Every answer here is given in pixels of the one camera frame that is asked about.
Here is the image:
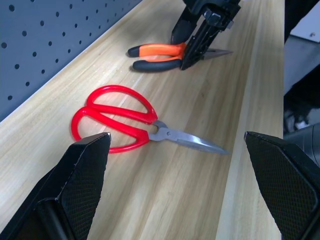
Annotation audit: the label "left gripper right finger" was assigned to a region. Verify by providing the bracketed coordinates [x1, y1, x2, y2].
[243, 130, 320, 240]

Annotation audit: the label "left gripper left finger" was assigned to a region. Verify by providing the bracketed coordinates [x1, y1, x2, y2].
[0, 131, 112, 240]

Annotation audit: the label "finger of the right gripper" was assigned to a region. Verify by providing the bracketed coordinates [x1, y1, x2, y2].
[180, 18, 221, 71]
[171, 7, 201, 46]

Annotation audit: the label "orange black needle-nose pliers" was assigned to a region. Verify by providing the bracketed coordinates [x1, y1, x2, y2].
[127, 42, 234, 73]

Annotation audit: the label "red handled scissors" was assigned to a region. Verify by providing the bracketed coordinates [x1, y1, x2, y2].
[71, 84, 231, 156]

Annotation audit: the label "grey-blue metal pegboard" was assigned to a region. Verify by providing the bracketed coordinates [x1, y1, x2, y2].
[0, 0, 143, 123]

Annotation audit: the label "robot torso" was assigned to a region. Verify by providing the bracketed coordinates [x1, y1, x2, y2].
[283, 0, 320, 163]

